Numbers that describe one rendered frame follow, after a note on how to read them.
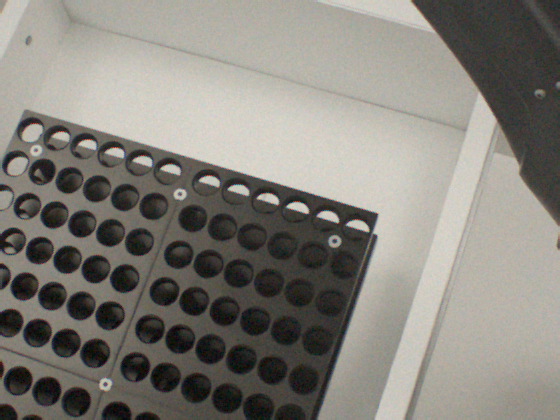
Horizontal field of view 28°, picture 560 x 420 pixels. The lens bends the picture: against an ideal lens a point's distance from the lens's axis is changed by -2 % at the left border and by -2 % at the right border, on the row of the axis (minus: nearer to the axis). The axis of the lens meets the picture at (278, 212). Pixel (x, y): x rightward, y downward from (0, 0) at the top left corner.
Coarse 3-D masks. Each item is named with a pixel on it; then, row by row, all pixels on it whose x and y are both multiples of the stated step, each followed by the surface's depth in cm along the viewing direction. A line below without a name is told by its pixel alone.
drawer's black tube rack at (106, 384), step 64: (64, 192) 52; (128, 192) 55; (0, 256) 51; (64, 256) 54; (128, 256) 51; (192, 256) 51; (256, 256) 50; (320, 256) 53; (0, 320) 51; (64, 320) 50; (128, 320) 50; (192, 320) 50; (256, 320) 52; (320, 320) 49; (0, 384) 49; (64, 384) 49; (128, 384) 49; (192, 384) 52; (256, 384) 48; (320, 384) 48
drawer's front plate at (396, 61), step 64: (64, 0) 61; (128, 0) 58; (192, 0) 56; (256, 0) 54; (320, 0) 52; (384, 0) 51; (256, 64) 60; (320, 64) 58; (384, 64) 55; (448, 64) 53
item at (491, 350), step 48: (528, 192) 65; (480, 240) 65; (528, 240) 64; (480, 288) 64; (528, 288) 63; (480, 336) 63; (528, 336) 62; (432, 384) 62; (480, 384) 62; (528, 384) 62
